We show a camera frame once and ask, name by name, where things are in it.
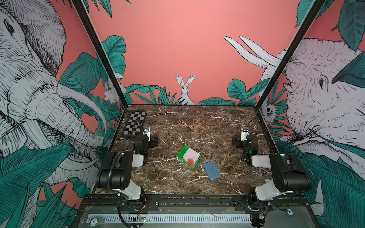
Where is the green card tray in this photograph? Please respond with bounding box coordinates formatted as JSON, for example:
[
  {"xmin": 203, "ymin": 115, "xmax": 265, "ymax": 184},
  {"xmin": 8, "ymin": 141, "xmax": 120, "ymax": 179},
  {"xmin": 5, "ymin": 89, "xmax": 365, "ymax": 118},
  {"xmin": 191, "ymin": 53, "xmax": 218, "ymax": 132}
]
[{"xmin": 177, "ymin": 146, "xmax": 201, "ymax": 167}]

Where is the blue card holder wallet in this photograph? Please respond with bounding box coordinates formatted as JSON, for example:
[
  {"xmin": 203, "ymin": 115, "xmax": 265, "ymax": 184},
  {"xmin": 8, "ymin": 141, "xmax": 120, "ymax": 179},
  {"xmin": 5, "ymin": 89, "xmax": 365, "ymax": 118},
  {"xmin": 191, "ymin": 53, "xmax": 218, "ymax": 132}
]
[{"xmin": 203, "ymin": 161, "xmax": 221, "ymax": 181}]

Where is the white red credit card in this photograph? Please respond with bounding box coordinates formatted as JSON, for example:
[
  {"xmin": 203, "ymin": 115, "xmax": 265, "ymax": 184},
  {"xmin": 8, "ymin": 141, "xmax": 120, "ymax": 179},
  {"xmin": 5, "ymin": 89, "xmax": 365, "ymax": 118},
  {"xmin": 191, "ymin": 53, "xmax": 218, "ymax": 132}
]
[{"xmin": 183, "ymin": 148, "xmax": 201, "ymax": 166}]

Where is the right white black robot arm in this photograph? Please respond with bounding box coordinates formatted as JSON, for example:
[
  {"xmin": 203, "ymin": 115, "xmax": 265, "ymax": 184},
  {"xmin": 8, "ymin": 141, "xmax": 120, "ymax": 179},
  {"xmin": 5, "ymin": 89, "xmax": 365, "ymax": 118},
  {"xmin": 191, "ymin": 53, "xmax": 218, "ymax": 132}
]
[{"xmin": 232, "ymin": 134, "xmax": 311, "ymax": 205}]

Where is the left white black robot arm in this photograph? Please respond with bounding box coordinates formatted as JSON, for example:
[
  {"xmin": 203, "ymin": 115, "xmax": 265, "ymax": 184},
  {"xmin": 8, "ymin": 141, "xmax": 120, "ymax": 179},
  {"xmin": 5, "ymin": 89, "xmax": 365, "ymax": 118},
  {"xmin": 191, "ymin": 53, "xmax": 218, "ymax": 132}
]
[{"xmin": 96, "ymin": 134, "xmax": 158, "ymax": 200}]

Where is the black white checkerboard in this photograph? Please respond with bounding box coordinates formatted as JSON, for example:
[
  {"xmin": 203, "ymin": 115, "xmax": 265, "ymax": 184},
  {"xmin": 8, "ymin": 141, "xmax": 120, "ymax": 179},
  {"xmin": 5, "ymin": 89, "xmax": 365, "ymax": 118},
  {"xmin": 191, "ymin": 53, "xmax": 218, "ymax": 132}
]
[{"xmin": 122, "ymin": 111, "xmax": 147, "ymax": 139}]

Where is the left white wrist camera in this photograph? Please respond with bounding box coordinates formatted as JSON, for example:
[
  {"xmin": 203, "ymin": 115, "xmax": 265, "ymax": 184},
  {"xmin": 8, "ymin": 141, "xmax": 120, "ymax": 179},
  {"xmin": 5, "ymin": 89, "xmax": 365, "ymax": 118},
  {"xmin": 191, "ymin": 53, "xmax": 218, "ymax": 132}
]
[{"xmin": 143, "ymin": 126, "xmax": 151, "ymax": 141}]

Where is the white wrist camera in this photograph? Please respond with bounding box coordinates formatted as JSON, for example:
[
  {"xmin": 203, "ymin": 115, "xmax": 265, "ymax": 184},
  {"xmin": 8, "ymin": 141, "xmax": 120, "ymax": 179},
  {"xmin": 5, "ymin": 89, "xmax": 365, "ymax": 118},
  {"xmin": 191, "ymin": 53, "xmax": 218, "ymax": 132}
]
[
  {"xmin": 240, "ymin": 126, "xmax": 249, "ymax": 142},
  {"xmin": 143, "ymin": 126, "xmax": 151, "ymax": 141}
]

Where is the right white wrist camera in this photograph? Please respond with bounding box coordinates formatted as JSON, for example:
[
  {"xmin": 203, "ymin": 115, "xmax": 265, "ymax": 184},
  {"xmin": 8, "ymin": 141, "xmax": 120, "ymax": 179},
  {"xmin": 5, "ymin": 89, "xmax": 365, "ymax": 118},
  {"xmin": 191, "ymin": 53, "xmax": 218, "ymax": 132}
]
[{"xmin": 240, "ymin": 126, "xmax": 249, "ymax": 142}]

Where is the black front mounting rail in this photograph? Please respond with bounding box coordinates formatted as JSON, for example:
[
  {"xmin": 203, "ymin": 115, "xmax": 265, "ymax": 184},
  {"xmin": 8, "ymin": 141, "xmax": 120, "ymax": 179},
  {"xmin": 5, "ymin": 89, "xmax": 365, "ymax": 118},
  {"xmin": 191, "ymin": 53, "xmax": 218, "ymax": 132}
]
[{"xmin": 79, "ymin": 194, "xmax": 309, "ymax": 212}]

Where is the white slotted cable duct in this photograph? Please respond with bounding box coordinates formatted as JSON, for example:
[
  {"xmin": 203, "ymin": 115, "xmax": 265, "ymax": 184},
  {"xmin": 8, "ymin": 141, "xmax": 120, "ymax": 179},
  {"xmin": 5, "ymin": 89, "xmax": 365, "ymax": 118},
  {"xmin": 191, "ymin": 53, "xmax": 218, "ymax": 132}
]
[{"xmin": 86, "ymin": 214, "xmax": 251, "ymax": 226}]

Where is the left black frame post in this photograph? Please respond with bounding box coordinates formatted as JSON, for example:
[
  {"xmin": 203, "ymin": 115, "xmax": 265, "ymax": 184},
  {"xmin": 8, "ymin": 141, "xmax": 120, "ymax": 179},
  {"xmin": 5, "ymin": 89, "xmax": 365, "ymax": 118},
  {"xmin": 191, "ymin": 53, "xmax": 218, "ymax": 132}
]
[{"xmin": 71, "ymin": 0, "xmax": 128, "ymax": 108}]

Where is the black frame post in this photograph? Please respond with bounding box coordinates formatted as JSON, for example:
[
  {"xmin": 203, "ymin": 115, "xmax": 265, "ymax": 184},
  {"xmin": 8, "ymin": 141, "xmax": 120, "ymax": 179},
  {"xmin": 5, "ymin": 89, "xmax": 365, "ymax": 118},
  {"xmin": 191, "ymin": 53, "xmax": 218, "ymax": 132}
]
[
  {"xmin": 256, "ymin": 0, "xmax": 325, "ymax": 109},
  {"xmin": 71, "ymin": 0, "xmax": 128, "ymax": 108}
]

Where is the right black frame post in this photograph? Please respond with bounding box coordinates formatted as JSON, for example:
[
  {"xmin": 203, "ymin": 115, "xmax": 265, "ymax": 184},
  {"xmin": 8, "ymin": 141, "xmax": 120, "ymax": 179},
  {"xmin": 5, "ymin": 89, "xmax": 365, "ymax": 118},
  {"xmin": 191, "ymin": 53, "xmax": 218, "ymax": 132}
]
[{"xmin": 256, "ymin": 0, "xmax": 325, "ymax": 109}]

